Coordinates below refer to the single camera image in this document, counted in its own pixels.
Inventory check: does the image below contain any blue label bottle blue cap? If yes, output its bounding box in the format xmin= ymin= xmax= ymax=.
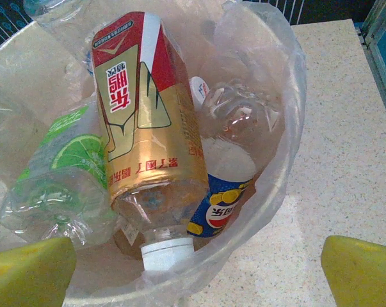
xmin=186 ymin=79 xmax=285 ymax=239

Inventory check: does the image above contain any red gold label bottle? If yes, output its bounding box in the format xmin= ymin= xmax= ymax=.
xmin=90 ymin=11 xmax=210 ymax=271

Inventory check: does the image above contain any green lime label bottle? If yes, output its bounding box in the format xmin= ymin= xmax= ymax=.
xmin=0 ymin=105 xmax=120 ymax=247

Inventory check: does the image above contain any beige plastic bin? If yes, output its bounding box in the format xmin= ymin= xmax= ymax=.
xmin=0 ymin=0 xmax=309 ymax=307

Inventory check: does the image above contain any clear plastic bin liner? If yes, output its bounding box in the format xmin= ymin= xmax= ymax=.
xmin=0 ymin=0 xmax=309 ymax=307

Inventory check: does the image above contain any large clear unlabelled bottle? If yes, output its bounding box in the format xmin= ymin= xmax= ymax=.
xmin=22 ymin=0 xmax=96 ymax=79

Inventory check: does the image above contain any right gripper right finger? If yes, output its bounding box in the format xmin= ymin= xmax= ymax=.
xmin=320 ymin=235 xmax=386 ymax=307

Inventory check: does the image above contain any clear bottle pale cap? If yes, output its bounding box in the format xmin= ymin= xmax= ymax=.
xmin=188 ymin=75 xmax=213 ymax=108

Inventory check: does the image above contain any aluminium frame post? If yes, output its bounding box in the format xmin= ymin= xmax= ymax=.
xmin=360 ymin=0 xmax=386 ymax=51

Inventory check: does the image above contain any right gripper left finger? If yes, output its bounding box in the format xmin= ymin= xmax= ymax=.
xmin=0 ymin=236 xmax=77 ymax=307

